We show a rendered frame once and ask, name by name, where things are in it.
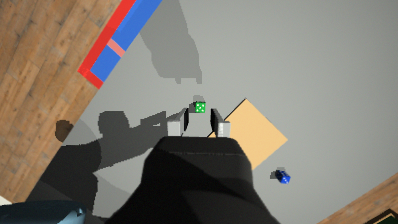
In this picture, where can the tan flat mat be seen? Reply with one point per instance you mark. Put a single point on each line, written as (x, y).
(255, 134)

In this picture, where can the blue die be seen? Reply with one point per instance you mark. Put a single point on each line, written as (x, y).
(283, 177)

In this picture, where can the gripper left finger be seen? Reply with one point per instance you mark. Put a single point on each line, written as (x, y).
(177, 126)

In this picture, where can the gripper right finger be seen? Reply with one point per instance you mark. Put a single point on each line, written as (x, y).
(220, 127)

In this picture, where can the green die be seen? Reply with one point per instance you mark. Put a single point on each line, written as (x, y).
(200, 107)

